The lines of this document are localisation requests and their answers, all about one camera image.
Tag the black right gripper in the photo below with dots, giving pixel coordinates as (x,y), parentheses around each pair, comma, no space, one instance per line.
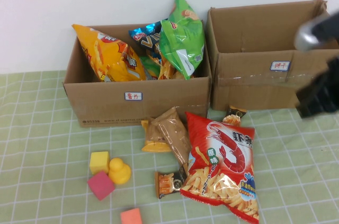
(323,97)

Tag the black orange biscuit packet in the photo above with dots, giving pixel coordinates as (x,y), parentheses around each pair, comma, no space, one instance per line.
(169,184)
(234,115)

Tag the long brown snack packet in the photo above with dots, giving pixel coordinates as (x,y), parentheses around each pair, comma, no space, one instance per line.
(172,134)

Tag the orange fries snack bag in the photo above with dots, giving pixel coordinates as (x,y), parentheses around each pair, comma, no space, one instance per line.
(167,71)

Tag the yellow brown snack packet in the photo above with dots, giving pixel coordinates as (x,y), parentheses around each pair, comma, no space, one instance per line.
(153,139)

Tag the small green snack bag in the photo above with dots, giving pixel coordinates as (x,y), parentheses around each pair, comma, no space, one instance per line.
(149,65)

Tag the cardboard box with snack bags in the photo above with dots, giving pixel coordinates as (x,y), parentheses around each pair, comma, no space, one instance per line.
(106,102)

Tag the white handwritten label sticker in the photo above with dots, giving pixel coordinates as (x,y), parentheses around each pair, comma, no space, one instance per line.
(133,96)
(280,65)

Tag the empty taped cardboard box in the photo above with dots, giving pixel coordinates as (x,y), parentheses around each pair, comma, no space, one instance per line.
(251,89)

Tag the red prawn cracker bag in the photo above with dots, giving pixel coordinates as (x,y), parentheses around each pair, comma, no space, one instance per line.
(225,155)

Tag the green chip bag white label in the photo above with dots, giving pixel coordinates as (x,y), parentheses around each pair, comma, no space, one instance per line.
(180,44)

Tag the tall green chip bag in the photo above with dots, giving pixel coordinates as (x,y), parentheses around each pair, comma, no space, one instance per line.
(182,7)

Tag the blue chip bag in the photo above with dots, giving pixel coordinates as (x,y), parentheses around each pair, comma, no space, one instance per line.
(144,37)

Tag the yellow rubber duck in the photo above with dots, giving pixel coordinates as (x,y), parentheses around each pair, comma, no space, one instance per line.
(119,172)

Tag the orange yellow chip bag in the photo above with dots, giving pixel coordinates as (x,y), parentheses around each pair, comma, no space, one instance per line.
(106,52)

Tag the salmon foam block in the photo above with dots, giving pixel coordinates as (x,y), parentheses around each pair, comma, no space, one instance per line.
(131,216)

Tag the yellow foam cube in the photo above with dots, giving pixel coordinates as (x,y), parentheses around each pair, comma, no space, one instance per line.
(99,161)

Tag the pink foam block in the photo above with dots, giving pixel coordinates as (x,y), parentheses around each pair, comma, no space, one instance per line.
(100,183)

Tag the green checkered tablecloth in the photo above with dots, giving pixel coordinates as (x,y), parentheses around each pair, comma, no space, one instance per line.
(39,142)

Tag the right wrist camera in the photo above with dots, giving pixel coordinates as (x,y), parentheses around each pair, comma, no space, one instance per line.
(310,33)

